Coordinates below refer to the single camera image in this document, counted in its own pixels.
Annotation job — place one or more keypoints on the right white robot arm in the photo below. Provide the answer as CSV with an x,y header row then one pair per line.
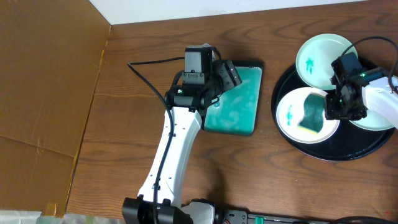
x,y
363,96

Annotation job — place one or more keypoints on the white plate with green stain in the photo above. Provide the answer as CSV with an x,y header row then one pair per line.
x,y
290,112

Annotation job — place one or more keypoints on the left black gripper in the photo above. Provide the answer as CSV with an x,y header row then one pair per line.
x,y
228,78

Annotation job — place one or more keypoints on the green yellow sponge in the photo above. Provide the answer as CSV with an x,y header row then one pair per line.
x,y
313,108

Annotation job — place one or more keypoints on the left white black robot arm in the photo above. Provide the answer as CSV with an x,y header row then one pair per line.
x,y
190,95

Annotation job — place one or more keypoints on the round black serving tray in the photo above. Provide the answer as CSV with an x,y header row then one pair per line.
x,y
349,142

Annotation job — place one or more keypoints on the brown cardboard sheet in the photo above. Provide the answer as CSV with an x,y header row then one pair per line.
x,y
51,55

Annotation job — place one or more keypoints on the near mint green plate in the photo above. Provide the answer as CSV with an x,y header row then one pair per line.
x,y
373,121

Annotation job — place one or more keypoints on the mint green plate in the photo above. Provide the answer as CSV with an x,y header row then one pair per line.
x,y
373,121
314,58

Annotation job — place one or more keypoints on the far mint green plate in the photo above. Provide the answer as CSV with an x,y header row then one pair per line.
x,y
314,58

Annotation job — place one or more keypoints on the black tray with green water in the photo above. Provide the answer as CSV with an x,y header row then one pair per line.
x,y
235,113

